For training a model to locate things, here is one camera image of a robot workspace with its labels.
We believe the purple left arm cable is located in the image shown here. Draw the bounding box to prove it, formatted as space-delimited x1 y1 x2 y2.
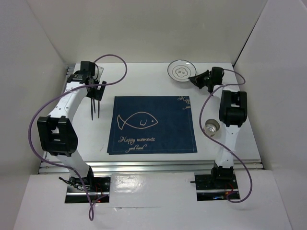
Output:
28 54 128 221

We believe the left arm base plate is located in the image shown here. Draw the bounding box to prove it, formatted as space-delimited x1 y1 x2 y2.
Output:
59 176 111 204

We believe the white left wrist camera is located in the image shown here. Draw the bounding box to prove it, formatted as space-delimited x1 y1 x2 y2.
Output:
94 65 104 81

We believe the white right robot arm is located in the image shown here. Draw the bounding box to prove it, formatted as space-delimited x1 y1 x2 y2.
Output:
188 67 248 188

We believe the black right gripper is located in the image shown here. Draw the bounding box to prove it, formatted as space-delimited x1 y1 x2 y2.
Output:
188 69 213 89

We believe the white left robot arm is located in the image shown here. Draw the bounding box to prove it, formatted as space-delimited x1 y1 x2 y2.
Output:
37 61 105 191

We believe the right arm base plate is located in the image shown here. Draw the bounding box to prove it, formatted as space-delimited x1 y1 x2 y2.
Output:
190 174 240 201

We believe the navy fish placemat cloth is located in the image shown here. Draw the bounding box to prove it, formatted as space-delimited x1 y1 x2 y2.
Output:
107 96 197 155

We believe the white round plate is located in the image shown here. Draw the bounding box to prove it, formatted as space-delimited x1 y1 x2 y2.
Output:
167 60 197 82

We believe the black spoon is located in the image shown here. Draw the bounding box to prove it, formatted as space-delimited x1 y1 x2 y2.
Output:
91 98 95 120

